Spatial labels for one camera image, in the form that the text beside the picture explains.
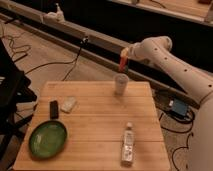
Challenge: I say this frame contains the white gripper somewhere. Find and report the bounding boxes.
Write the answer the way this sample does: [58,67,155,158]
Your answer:
[120,43,139,72]

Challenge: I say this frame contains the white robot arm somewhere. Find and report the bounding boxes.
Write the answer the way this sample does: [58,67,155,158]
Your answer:
[119,36,213,171]

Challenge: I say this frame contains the white sponge block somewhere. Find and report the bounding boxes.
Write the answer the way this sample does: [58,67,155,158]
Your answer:
[60,97,76,113]

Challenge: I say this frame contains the blue box on floor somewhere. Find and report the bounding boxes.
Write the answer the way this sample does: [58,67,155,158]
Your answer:
[169,99,188,117]

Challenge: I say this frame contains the clear plastic bottle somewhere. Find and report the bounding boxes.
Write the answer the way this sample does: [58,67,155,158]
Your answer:
[121,122,134,167]

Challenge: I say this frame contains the black rectangular block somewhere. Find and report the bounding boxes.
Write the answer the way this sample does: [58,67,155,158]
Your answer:
[50,100,59,119]

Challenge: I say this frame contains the green bowl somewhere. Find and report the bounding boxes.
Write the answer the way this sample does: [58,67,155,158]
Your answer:
[28,120,67,159]

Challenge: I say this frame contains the black floor cable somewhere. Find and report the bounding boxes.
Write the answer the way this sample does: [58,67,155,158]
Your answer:
[24,37,90,82]

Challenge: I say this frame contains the white object on rail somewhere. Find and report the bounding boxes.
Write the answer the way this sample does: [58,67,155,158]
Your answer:
[44,3,65,22]

